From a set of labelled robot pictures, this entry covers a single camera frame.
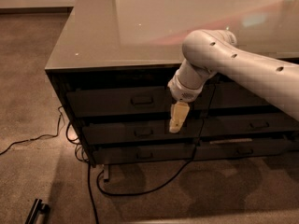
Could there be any thick black floor cable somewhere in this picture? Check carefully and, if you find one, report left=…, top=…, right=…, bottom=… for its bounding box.
left=87, top=119, right=206, bottom=224

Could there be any black metal floor object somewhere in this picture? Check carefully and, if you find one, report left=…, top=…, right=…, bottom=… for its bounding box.
left=25, top=199, right=50, bottom=224

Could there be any thin black floor cable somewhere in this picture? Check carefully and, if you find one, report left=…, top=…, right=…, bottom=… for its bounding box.
left=0, top=105, right=64, bottom=157

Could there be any grey drawer cabinet counter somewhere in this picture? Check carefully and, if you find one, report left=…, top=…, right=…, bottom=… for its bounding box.
left=46, top=0, right=298, bottom=165

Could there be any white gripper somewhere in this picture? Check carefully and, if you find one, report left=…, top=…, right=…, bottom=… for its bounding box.
left=167, top=71, right=203, bottom=133

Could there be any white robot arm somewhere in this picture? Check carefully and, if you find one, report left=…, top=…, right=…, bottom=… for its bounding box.
left=168, top=30, right=299, bottom=133

